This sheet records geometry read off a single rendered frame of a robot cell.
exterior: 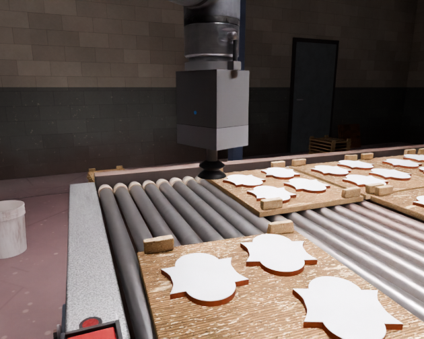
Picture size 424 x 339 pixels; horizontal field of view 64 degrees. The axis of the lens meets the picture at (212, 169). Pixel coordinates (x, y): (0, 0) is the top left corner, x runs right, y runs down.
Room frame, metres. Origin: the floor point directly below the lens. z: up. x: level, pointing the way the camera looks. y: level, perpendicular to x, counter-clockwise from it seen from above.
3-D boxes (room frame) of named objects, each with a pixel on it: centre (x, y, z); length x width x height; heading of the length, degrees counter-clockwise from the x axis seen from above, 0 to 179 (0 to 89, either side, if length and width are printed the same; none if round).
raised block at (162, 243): (0.61, 0.10, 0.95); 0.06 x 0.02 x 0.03; 108
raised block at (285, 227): (0.69, -0.15, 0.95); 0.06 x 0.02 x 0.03; 108
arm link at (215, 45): (0.49, 0.00, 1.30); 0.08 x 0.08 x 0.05
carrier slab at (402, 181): (1.22, -0.55, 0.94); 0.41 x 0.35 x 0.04; 21
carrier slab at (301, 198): (1.08, -0.21, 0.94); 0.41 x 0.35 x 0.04; 22
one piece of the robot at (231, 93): (0.50, -0.01, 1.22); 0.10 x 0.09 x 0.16; 133
